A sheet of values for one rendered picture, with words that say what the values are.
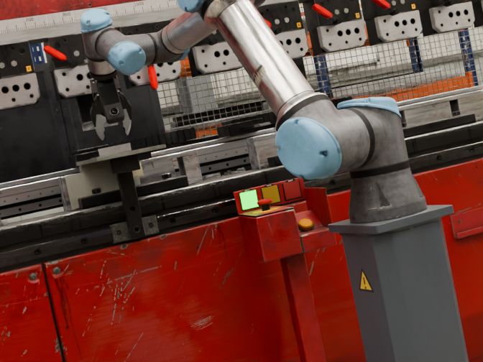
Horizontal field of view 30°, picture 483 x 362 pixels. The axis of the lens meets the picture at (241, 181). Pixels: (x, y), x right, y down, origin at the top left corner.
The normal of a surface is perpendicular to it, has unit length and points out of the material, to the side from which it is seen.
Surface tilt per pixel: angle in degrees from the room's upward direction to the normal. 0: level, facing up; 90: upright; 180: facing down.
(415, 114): 90
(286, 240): 90
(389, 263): 90
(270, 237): 90
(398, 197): 72
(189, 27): 110
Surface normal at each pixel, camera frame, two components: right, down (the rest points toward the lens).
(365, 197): -0.67, -0.13
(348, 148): 0.66, 0.15
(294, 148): -0.68, 0.29
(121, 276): 0.36, -0.02
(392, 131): 0.63, -0.09
